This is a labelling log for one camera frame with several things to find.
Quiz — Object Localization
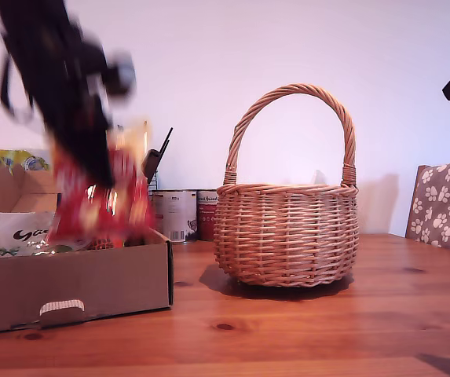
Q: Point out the chrome wire utensil holder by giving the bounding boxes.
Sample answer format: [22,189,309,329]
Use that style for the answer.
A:
[145,172,159,197]

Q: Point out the white Galaxy egg bag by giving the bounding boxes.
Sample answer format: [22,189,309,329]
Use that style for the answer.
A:
[0,211,92,258]

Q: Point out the looped black cable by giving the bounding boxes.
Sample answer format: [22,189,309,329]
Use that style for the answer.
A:
[0,49,37,123]

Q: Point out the red white Maltesers bag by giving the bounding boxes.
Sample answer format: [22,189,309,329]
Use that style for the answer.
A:
[49,117,158,252]

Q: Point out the tin can white label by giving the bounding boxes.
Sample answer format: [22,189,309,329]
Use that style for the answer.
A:
[152,189,199,244]

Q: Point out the brown cardboard box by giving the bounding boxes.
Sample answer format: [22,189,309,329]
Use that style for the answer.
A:
[0,163,174,335]

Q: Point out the woven wicker basket with handle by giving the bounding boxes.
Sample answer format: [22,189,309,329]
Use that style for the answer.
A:
[213,82,360,288]

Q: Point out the tin can red label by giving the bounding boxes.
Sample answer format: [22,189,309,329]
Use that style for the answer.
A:
[196,188,220,242]

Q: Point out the long black utensil stick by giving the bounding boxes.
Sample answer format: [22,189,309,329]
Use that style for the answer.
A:
[155,127,174,185]

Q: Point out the paw-print chair cover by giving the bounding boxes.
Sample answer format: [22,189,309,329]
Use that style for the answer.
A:
[408,159,450,256]

